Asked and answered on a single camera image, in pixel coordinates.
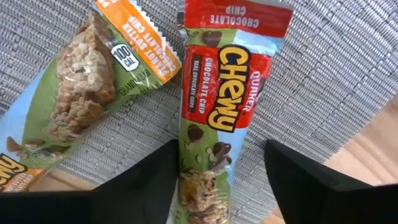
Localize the orange peanut butter granola bar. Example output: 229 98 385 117
0 0 183 194

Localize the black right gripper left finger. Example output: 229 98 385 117
90 139 180 224

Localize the red chocolate chip granola bar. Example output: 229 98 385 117
175 0 295 224

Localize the grey woven placemat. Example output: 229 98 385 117
0 0 398 223

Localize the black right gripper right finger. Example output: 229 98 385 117
264 139 373 224

